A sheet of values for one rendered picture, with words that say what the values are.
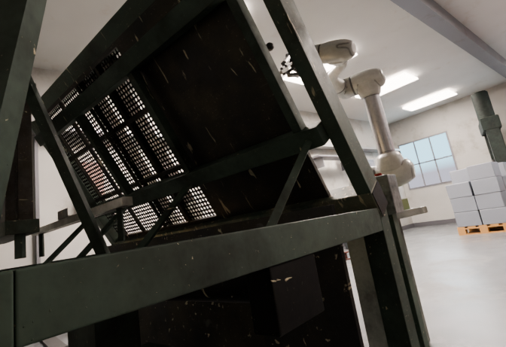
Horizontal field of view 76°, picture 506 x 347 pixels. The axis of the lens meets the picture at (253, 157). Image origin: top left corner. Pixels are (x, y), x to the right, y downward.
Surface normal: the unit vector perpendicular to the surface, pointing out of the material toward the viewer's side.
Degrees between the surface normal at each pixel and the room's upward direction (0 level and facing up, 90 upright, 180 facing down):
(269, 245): 90
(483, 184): 90
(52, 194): 90
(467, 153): 90
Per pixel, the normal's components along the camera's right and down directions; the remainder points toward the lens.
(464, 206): -0.75, -0.02
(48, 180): 0.63, -0.26
